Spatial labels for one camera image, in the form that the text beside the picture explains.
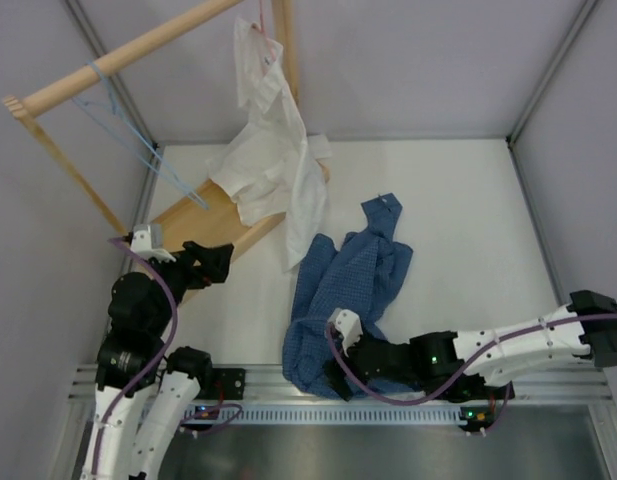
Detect pink wire hanger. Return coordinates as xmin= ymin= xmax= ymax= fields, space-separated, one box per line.
xmin=253 ymin=0 xmax=278 ymax=71

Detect aluminium frame post left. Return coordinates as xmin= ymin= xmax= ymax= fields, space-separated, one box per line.
xmin=60 ymin=0 xmax=159 ymax=224

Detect blue wire hanger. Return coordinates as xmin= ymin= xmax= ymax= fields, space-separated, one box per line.
xmin=71 ymin=61 xmax=209 ymax=210

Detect aluminium frame post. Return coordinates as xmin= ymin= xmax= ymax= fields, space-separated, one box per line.
xmin=506 ymin=0 xmax=602 ymax=149
xmin=60 ymin=0 xmax=159 ymax=224

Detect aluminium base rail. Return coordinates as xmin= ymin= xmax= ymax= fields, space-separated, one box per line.
xmin=67 ymin=363 xmax=614 ymax=401

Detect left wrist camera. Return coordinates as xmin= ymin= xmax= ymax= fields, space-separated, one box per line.
xmin=130 ymin=224 xmax=170 ymax=261

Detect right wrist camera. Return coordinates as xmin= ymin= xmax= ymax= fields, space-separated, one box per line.
xmin=327 ymin=309 xmax=363 ymax=350

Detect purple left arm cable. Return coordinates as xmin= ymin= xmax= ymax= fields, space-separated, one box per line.
xmin=82 ymin=237 xmax=242 ymax=476

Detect aluminium frame post right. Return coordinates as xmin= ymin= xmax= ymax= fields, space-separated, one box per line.
xmin=506 ymin=0 xmax=602 ymax=149

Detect white shirt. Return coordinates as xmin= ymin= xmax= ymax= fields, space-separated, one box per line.
xmin=207 ymin=18 xmax=327 ymax=270

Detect slotted cable duct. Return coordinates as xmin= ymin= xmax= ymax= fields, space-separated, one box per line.
xmin=182 ymin=402 xmax=478 ymax=426

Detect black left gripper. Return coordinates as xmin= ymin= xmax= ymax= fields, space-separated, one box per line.
xmin=148 ymin=240 xmax=234 ymax=335

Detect wooden clothes rack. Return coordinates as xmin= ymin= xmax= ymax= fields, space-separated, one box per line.
xmin=1 ymin=0 xmax=332 ymax=306

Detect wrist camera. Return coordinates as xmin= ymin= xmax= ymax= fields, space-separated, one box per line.
xmin=327 ymin=309 xmax=363 ymax=350
xmin=130 ymin=224 xmax=170 ymax=261

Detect blue checked shirt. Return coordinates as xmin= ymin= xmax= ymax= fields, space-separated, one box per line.
xmin=282 ymin=193 xmax=413 ymax=399

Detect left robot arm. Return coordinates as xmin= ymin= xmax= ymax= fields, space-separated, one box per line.
xmin=80 ymin=237 xmax=234 ymax=479

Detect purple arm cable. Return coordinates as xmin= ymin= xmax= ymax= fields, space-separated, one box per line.
xmin=82 ymin=237 xmax=242 ymax=476
xmin=325 ymin=312 xmax=617 ymax=404

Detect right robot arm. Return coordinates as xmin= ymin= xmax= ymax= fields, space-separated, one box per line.
xmin=324 ymin=290 xmax=617 ymax=403

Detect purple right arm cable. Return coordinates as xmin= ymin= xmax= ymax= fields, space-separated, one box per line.
xmin=325 ymin=312 xmax=617 ymax=404

